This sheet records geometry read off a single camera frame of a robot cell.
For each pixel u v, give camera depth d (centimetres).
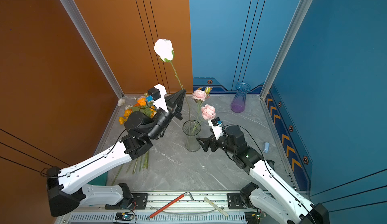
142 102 102
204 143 64
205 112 70
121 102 109
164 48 39
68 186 39
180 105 55
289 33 85
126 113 108
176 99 51
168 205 72
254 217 70
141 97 109
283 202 42
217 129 63
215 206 72
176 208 73
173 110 48
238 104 105
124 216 71
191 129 81
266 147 89
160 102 46
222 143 62
